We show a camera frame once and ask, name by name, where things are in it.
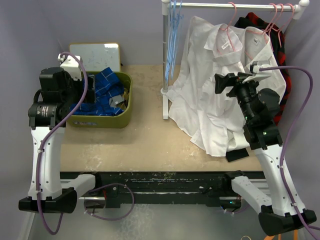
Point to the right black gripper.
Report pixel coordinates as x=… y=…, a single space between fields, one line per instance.
x=231 y=80

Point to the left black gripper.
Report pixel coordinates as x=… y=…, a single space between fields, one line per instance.
x=88 y=97

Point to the blue plaid shirt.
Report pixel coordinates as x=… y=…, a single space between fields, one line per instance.
x=107 y=86

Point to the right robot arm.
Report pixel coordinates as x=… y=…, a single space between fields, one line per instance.
x=282 y=210

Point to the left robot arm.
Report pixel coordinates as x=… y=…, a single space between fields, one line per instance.
x=60 y=87

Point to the white shirt left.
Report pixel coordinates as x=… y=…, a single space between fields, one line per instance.
x=195 y=108

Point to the white shirt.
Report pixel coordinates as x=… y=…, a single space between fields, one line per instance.
x=195 y=108
x=256 y=47

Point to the white shirt right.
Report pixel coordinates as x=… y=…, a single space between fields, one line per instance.
x=256 y=47

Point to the pink hanger left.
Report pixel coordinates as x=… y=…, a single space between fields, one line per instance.
x=226 y=40

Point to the pink hanger middle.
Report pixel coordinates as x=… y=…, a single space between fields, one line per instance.
x=266 y=27

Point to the red black plaid shirt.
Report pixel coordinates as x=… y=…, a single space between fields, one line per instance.
x=242 y=23

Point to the orange hanger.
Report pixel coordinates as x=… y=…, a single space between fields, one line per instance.
x=292 y=235

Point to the small whiteboard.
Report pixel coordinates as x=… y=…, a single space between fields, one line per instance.
x=98 y=56

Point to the olive green laundry bin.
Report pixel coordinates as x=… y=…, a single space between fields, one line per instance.
x=110 y=122

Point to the black cloth patch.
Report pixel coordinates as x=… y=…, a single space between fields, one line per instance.
x=236 y=154

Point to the light blue hangers bunch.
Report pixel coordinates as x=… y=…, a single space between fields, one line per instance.
x=175 y=19

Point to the white clothes rack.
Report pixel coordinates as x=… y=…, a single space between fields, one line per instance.
x=168 y=5

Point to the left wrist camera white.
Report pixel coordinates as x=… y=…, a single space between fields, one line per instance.
x=70 y=65

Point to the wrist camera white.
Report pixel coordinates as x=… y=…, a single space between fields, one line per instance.
x=70 y=65
x=256 y=74

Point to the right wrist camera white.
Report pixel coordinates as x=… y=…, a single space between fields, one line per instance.
x=256 y=74

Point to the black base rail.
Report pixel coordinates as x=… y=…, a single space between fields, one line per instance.
x=207 y=188

